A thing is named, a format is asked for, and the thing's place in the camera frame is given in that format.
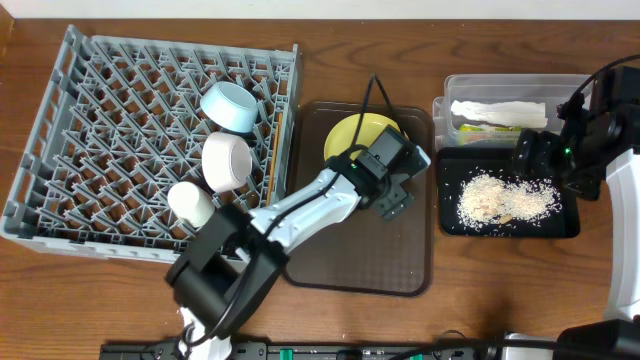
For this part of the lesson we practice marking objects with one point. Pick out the white crumpled tissue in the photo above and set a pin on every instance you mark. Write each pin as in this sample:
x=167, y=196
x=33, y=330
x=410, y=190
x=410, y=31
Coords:
x=509, y=114

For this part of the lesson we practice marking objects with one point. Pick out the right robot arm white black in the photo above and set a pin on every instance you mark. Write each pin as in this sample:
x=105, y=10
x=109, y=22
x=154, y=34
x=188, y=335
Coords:
x=598, y=145

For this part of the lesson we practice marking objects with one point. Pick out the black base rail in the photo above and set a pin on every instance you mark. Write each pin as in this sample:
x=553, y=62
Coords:
x=320, y=350

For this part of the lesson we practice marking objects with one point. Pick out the green orange snack wrapper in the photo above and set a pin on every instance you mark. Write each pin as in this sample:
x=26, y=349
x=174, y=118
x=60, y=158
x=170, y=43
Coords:
x=489, y=128

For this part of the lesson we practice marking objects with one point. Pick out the clear plastic waste bin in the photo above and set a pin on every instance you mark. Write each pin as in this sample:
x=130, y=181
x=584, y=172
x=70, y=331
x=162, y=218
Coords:
x=550, y=89

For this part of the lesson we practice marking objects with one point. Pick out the black rectangular tray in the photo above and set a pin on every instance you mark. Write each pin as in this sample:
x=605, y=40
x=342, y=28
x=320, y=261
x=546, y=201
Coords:
x=456, y=166

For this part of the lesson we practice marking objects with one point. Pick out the wooden chopstick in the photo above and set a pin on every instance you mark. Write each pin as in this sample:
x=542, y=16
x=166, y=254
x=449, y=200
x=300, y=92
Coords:
x=279, y=117
x=272, y=166

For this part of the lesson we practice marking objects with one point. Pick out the white paper cup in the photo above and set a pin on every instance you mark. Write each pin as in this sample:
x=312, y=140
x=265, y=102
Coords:
x=189, y=202

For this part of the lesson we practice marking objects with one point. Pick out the grey plastic dishwasher rack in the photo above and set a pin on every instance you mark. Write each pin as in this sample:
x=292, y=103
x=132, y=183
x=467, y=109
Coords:
x=120, y=122

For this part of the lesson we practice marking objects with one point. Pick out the brown plastic serving tray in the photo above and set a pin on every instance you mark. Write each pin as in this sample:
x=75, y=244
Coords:
x=365, y=253

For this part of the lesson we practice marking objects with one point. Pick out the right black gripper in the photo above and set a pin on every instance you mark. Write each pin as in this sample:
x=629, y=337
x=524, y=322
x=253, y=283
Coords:
x=545, y=143

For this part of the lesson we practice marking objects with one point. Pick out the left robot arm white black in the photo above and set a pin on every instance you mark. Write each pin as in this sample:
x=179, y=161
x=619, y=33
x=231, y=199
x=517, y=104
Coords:
x=225, y=274

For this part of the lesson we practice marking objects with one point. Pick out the pink white small plate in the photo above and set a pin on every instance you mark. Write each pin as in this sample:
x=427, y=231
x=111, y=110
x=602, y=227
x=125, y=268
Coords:
x=226, y=161

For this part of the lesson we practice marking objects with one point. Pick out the yellow round plate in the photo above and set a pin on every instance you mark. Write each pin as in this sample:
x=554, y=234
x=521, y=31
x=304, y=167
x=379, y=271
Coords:
x=341, y=135

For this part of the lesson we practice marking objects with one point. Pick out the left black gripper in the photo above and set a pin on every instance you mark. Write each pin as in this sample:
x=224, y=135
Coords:
x=395, y=198

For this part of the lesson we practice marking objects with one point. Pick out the spilled rice pile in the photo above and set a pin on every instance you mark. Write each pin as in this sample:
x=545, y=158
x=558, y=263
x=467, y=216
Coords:
x=488, y=200

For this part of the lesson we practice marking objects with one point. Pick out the light blue bowl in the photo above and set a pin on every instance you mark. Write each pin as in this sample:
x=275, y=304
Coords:
x=230, y=106

